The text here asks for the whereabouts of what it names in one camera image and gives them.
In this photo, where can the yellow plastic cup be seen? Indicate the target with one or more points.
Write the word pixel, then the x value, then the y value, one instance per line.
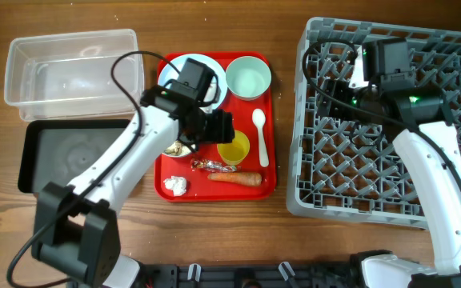
pixel 233 153

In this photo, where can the grey dishwasher rack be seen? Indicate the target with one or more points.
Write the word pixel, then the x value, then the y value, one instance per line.
pixel 343 171

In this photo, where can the small bowl with food scraps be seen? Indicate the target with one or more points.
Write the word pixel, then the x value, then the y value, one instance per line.
pixel 178 150

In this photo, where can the red serving tray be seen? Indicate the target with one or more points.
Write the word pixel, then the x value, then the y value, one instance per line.
pixel 189 178

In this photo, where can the white plastic spoon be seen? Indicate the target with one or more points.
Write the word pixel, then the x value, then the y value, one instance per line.
pixel 259 120

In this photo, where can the red candy wrapper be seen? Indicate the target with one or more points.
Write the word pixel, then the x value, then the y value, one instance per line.
pixel 212 166

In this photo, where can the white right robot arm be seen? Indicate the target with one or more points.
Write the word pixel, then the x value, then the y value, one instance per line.
pixel 425 138

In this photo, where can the white tissue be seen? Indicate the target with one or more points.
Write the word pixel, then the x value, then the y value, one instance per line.
pixel 177 185

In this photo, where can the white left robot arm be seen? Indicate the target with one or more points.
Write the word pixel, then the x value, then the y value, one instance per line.
pixel 76 229

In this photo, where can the pale green bowl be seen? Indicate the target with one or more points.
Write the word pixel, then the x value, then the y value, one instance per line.
pixel 248 77

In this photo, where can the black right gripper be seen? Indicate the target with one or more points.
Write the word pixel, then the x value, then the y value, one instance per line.
pixel 335 97

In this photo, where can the orange carrot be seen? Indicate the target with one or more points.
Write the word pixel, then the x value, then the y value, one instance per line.
pixel 250 179

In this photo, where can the black plastic tray bin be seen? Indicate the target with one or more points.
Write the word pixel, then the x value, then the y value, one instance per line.
pixel 60 150

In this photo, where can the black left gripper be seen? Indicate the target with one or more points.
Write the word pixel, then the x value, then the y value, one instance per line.
pixel 222 126

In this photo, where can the clear plastic bin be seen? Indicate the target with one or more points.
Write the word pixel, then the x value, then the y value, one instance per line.
pixel 75 75

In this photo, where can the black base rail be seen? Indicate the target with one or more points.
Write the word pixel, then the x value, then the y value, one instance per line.
pixel 285 274

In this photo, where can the large white plate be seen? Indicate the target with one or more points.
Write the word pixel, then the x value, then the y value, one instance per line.
pixel 217 84

